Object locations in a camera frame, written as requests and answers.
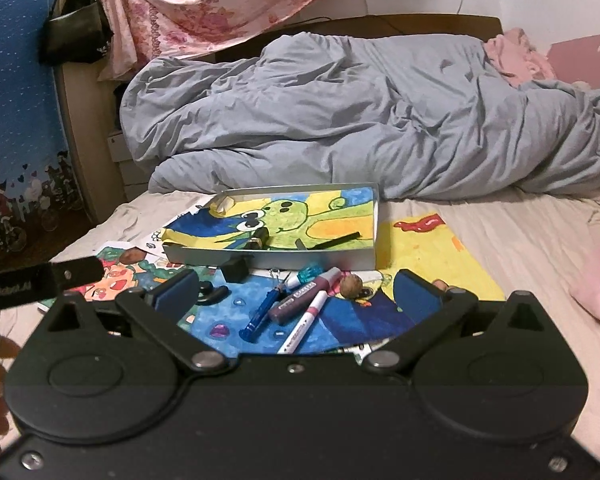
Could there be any black-and-white flower colouring sheet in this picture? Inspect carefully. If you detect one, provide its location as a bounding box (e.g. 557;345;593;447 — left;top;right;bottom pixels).
140;205;216;266

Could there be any blue and yellow drawing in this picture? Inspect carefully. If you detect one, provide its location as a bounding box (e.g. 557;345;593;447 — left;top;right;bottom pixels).
177;212;507;356

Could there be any blue pen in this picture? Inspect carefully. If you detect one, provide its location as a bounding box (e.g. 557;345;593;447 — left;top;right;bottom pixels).
240;270;292;343

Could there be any brown walnut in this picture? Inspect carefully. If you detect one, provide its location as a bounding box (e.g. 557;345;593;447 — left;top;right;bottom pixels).
341;274;365;300

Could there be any white pink-tipped marker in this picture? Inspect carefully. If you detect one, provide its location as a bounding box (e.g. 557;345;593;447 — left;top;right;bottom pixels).
276;290;329;356

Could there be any dark wooden headboard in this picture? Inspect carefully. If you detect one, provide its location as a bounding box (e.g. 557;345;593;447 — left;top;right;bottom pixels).
214;14;504;63

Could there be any small teal bottle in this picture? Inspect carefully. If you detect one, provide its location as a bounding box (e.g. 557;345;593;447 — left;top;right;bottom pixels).
285;265;326;291

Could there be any red-haired boy drawing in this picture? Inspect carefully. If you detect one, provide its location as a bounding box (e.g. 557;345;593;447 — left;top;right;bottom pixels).
37;245;226;328

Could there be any black binder clip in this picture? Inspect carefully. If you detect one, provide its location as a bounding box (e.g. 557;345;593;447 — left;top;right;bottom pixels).
246;227;272;252

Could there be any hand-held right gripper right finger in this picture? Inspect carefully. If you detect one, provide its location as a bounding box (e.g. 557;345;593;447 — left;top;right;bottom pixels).
361;269;548;373

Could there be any black pen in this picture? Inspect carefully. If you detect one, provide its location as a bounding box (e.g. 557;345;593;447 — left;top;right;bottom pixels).
295;231;361;252

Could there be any purple marker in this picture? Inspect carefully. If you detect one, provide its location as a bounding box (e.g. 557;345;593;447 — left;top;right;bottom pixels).
267;266;343;325

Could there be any pink floral cloth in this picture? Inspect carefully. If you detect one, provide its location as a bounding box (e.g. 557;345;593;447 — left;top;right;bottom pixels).
92;0;372;82

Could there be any black cube sharpener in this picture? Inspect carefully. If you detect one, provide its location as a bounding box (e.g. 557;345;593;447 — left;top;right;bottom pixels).
223;256;254;284

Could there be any grey duvet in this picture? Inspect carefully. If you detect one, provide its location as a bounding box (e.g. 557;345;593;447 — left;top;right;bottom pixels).
119;31;600;200

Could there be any white nightstand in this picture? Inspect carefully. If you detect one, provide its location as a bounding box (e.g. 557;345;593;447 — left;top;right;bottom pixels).
105;129;152;202

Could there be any green frog drawing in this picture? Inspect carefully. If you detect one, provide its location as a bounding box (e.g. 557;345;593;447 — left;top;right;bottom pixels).
162;187;373;252

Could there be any cream masking tape piece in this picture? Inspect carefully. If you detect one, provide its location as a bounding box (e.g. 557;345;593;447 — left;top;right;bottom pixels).
209;195;236;217

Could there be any beige curved wooden board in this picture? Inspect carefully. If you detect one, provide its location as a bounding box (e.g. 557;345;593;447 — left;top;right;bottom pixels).
54;57;127;223

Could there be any pink crumpled cloth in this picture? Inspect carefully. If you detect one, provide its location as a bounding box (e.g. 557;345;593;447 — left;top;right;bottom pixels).
482;27;557;88

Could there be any grey metal tin box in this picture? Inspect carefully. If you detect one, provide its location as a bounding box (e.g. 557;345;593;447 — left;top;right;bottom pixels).
162;182;381;271

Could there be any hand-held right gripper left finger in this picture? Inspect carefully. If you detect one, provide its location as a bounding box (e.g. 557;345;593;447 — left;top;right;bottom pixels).
45;269;233;373

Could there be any blue printed curtain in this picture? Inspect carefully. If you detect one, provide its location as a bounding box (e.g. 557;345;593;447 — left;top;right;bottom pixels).
0;0;97;273

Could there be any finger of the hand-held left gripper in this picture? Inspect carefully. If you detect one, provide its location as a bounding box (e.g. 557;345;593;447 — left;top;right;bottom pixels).
50;256;104;292

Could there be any black bag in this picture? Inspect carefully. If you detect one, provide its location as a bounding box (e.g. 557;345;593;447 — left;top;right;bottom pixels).
39;0;115;67

